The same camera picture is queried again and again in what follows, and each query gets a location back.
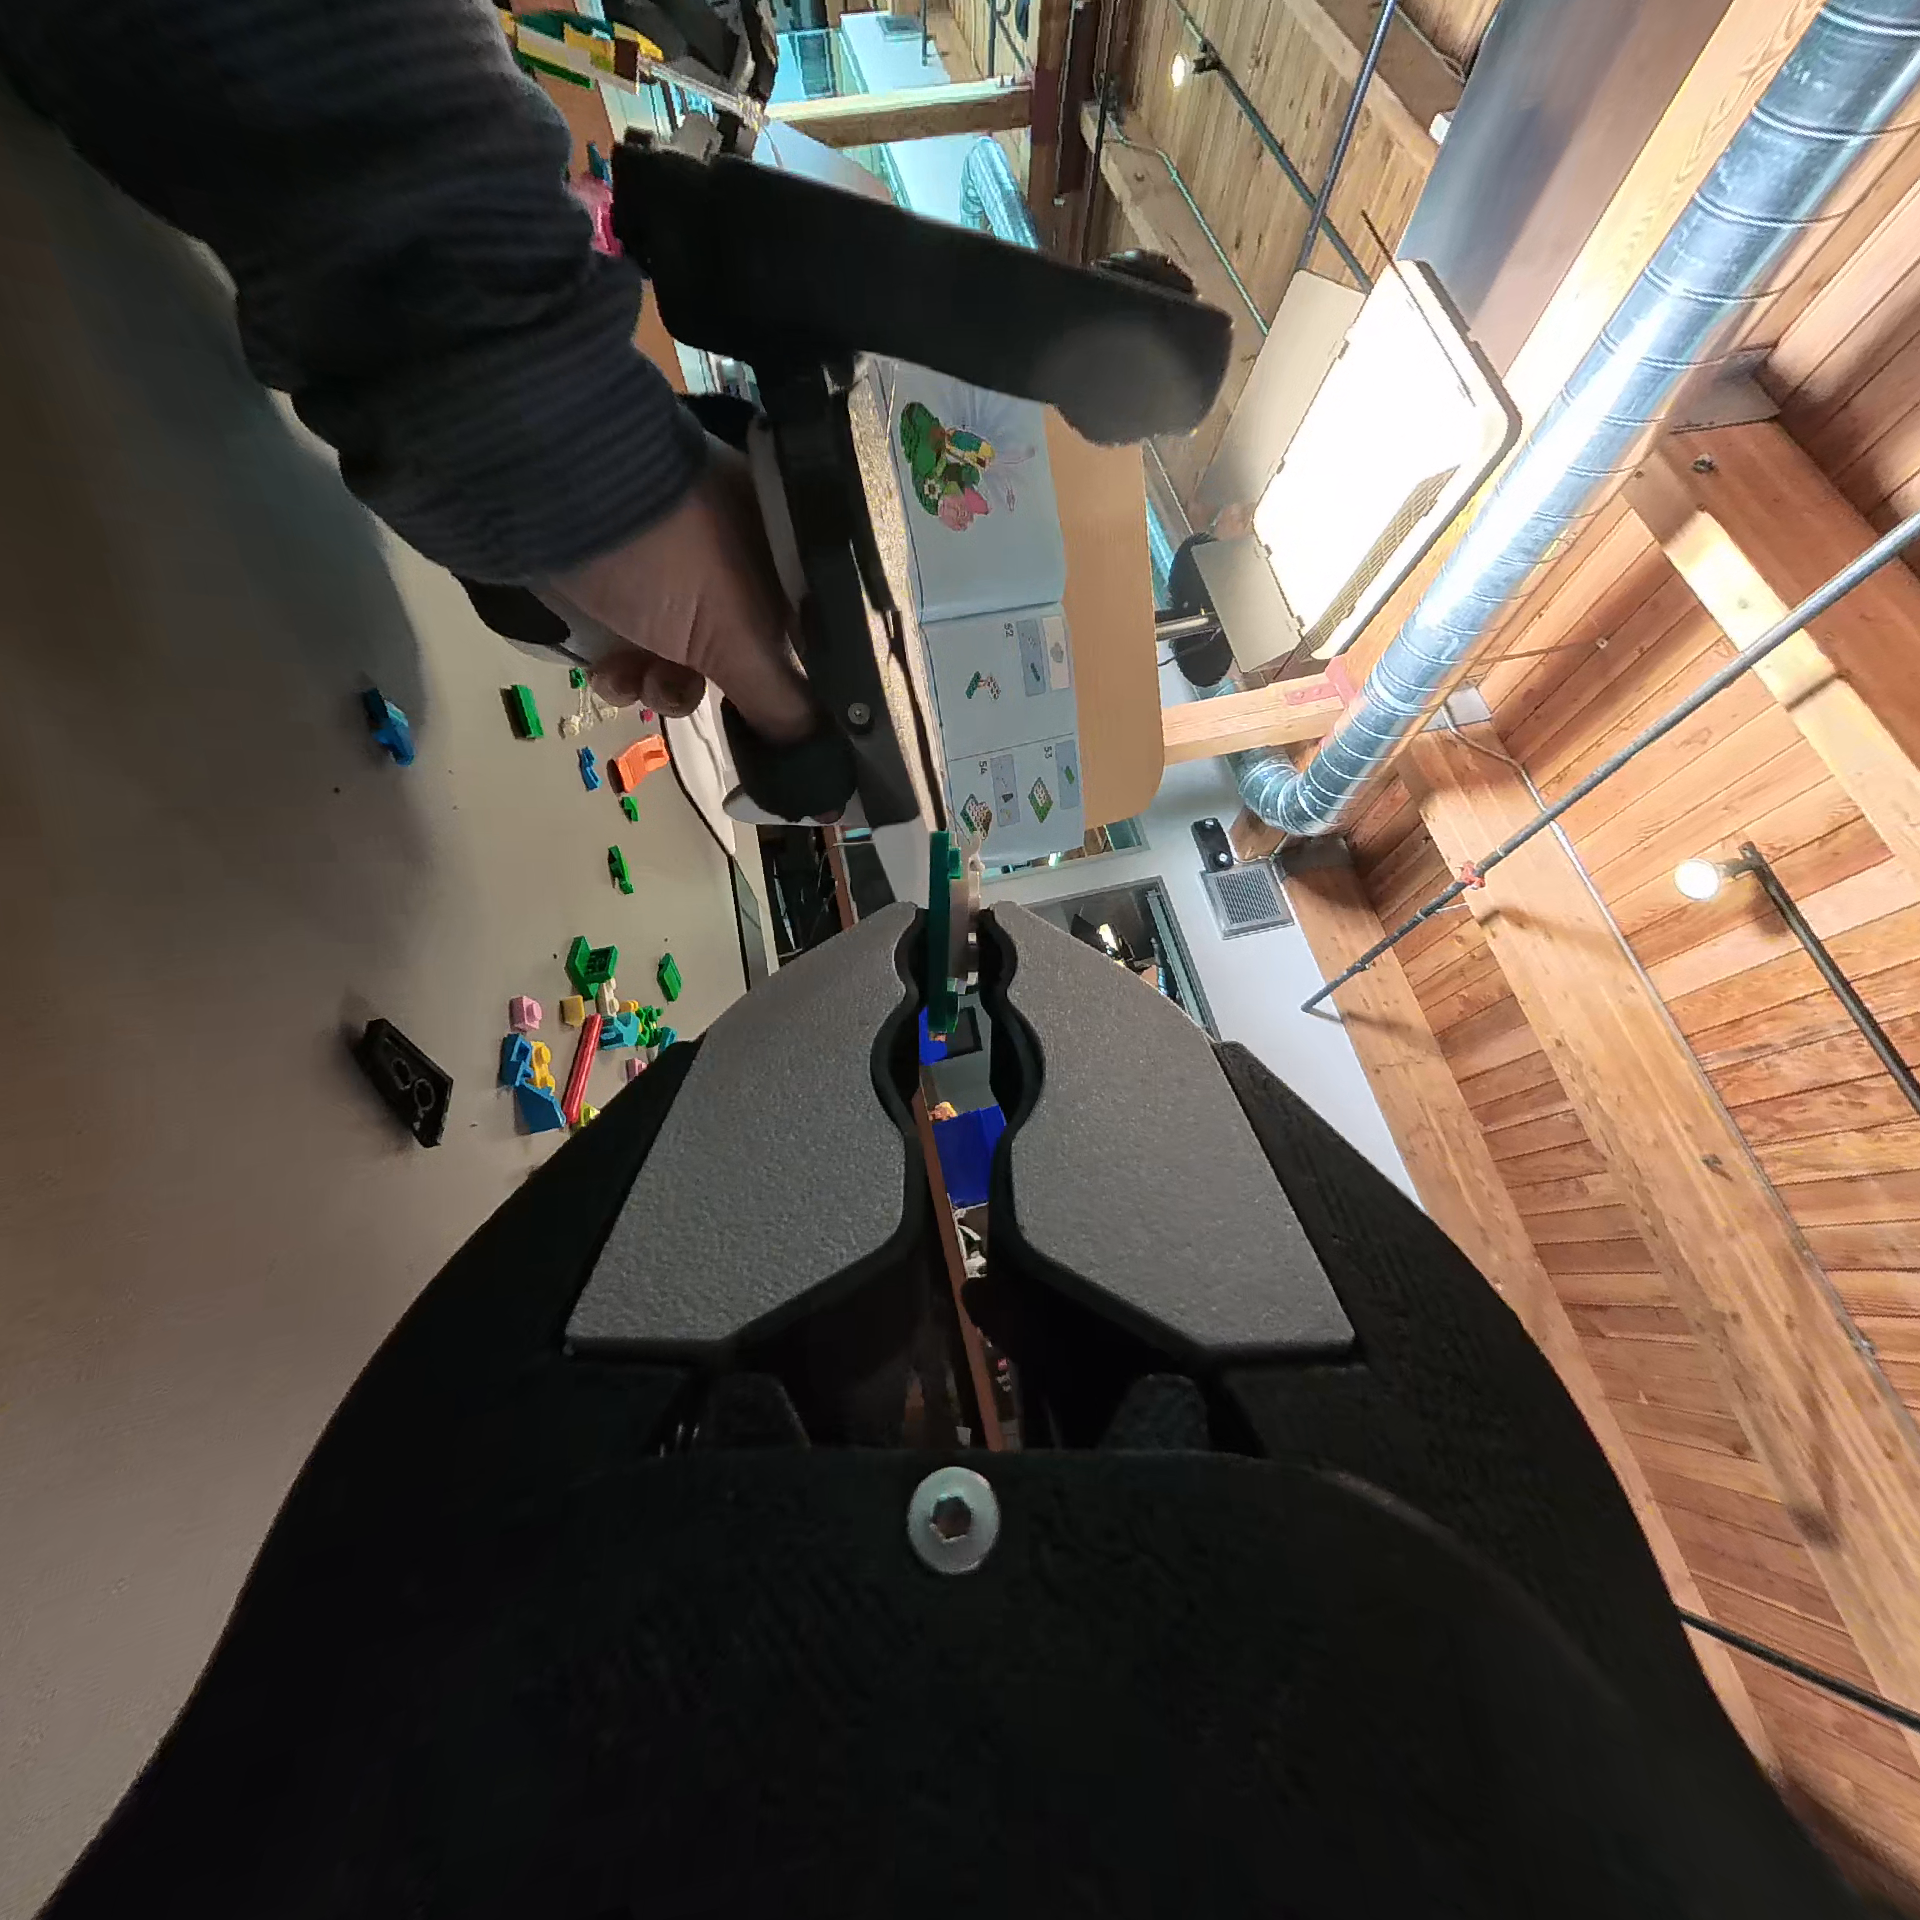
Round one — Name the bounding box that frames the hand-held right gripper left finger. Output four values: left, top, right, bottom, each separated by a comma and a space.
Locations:
565, 901, 936, 1361

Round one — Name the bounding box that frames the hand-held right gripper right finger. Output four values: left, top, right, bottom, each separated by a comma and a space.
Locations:
983, 901, 1361, 1361

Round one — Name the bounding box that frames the green toy brick plate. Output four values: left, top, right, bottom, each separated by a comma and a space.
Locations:
918, 832, 974, 1038

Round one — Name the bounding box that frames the person's left forearm dark sleeve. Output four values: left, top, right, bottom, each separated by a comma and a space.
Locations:
0, 0, 713, 591

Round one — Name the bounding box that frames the grey desk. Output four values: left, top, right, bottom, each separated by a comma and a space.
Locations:
0, 63, 783, 1920

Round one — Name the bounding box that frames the person's left hand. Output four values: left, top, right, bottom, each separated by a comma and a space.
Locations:
536, 433, 824, 745

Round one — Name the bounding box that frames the blue storage bin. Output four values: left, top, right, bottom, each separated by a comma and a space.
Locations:
931, 1101, 1009, 1202

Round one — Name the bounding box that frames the heap of colourful toy bricks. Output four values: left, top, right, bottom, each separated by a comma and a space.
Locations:
490, 932, 691, 1136

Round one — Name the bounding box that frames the black plate with two holes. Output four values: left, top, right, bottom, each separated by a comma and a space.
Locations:
350, 1021, 460, 1150

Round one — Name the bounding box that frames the brick instruction booklet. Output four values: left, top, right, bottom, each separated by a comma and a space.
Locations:
888, 393, 1089, 874

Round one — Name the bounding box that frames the wooden booklet stand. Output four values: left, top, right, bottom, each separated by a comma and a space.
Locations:
1040, 408, 1170, 832

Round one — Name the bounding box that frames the white tray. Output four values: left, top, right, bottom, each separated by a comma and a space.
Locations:
659, 709, 757, 848

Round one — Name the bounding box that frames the green toy brick garden build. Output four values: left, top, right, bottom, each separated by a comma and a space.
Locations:
506, 4, 664, 92

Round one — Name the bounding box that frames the grey conduit pipe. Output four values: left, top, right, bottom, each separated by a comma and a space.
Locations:
1292, 0, 1401, 283

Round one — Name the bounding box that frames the wooden ceiling beam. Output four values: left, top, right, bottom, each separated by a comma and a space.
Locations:
1161, 656, 1364, 770

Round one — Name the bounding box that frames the studio light panel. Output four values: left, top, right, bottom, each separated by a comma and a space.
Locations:
1161, 260, 1526, 687

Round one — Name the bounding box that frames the black metal rod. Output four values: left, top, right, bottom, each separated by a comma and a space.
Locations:
1296, 513, 1920, 1022

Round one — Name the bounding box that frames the wall vent grille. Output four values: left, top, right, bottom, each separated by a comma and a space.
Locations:
1199, 855, 1296, 944

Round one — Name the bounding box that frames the wall spot lamp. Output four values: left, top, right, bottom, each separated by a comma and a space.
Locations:
1669, 845, 1808, 911

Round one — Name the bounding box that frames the silver spiral air duct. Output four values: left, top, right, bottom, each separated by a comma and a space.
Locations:
1225, 0, 1920, 840

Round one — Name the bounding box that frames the grey flat metal duct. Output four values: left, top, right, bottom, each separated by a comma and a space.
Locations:
1394, 0, 1775, 334

